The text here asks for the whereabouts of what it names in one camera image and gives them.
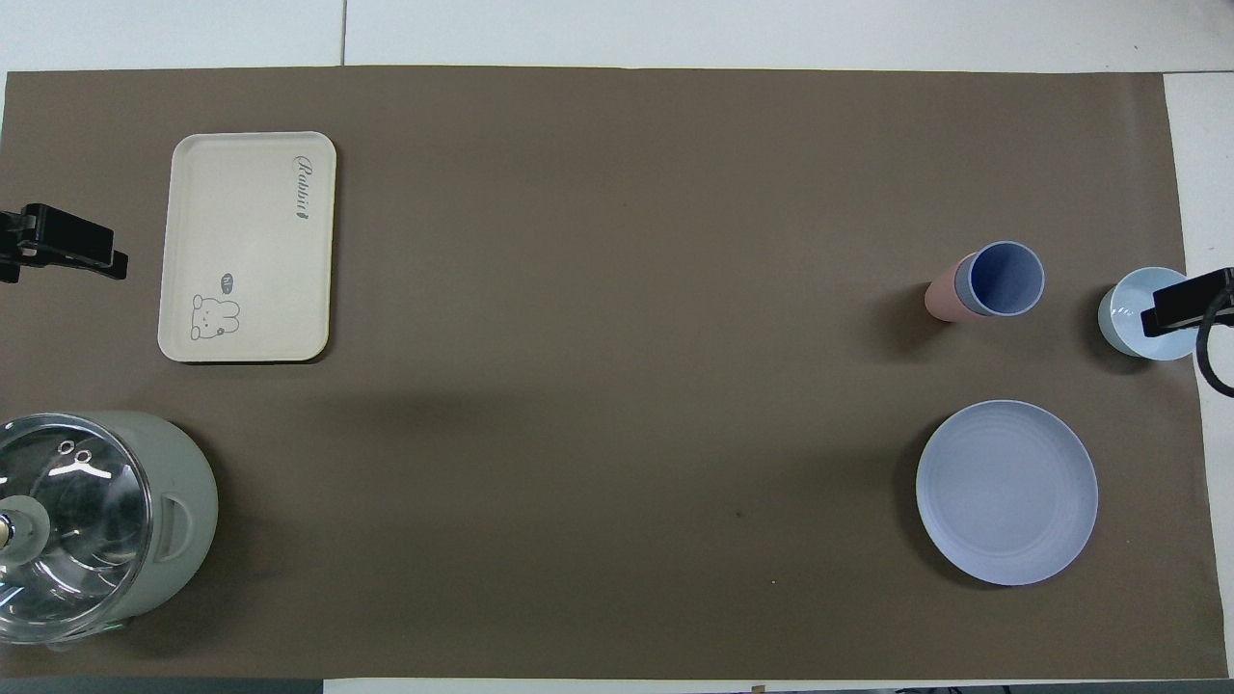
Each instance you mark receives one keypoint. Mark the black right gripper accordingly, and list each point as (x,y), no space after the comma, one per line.
(1226,284)

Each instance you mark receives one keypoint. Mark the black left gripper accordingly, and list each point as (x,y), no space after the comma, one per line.
(14,236)

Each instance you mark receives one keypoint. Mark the blue ribbed cup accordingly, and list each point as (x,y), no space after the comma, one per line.
(1007,278)

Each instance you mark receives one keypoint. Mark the pink cup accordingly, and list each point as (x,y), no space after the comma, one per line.
(940,297)

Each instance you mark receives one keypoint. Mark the cream tray with rabbit print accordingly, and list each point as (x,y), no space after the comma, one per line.
(251,231)

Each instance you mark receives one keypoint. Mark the light blue bowl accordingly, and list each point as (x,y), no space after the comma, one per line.
(1123,323)

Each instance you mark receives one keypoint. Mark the lavender blue plate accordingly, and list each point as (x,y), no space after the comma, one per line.
(1007,492)

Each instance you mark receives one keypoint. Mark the glass pot lid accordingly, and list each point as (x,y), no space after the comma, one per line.
(77,530)

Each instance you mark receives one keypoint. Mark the grey-green electric pot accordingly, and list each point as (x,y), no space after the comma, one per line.
(188,501)

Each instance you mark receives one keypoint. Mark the brown table mat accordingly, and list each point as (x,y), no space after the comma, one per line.
(617,386)

